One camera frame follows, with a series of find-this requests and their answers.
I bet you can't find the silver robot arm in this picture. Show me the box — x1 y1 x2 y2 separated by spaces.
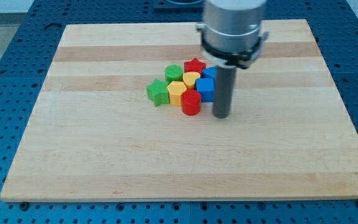
196 0 269 69

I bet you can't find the red cylinder block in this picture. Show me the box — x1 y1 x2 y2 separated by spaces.
181 90 201 116

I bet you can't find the yellow pentagon block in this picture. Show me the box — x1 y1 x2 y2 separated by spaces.
167 81 187 106

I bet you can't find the green star block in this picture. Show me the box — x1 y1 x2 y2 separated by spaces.
147 79 170 106

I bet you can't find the yellow heart block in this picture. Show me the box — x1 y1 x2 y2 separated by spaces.
182 72 201 90

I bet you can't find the blue cube block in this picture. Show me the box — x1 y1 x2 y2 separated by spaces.
196 78 214 103

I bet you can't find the green cylinder block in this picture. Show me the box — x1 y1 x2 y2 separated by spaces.
164 65 183 82

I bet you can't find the red star block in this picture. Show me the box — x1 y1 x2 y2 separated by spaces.
184 58 206 73

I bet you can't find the blue rear block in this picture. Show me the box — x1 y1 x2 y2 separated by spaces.
201 66 217 80

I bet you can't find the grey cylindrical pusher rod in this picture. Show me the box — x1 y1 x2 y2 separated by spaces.
213 67 236 119

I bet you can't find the wooden board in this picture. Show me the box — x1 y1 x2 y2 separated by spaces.
0 19 358 202

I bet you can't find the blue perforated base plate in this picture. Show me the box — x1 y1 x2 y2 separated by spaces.
0 0 358 223

